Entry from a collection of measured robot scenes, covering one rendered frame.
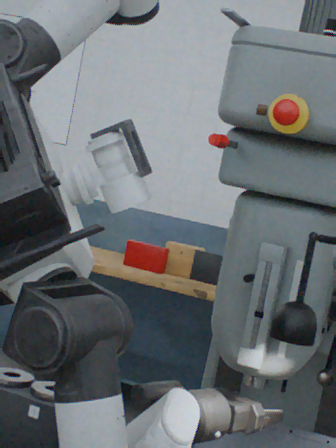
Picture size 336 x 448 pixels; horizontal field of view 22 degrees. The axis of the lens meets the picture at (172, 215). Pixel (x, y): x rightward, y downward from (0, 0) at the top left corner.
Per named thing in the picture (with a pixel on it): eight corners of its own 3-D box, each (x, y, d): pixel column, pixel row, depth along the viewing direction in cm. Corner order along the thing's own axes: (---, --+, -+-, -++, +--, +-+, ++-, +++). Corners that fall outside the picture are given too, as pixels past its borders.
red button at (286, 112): (295, 127, 130) (300, 100, 130) (269, 122, 131) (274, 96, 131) (298, 129, 133) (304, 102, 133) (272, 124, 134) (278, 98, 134)
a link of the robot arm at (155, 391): (224, 427, 144) (180, 435, 136) (183, 457, 150) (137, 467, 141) (195, 366, 149) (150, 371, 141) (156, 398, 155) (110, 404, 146)
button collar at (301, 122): (303, 136, 133) (311, 97, 132) (264, 129, 134) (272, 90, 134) (305, 137, 135) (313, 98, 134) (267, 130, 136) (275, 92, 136)
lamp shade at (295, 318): (272, 340, 136) (280, 301, 136) (266, 330, 144) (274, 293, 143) (317, 349, 137) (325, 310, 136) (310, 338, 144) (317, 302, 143)
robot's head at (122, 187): (95, 221, 127) (151, 199, 127) (68, 155, 126) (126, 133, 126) (97, 217, 134) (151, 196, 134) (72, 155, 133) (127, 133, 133)
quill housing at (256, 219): (308, 395, 148) (347, 209, 146) (193, 364, 154) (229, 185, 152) (322, 373, 167) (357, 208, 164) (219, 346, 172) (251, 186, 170)
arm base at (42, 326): (31, 400, 112) (79, 338, 108) (-24, 327, 117) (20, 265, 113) (101, 382, 124) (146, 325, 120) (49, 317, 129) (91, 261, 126)
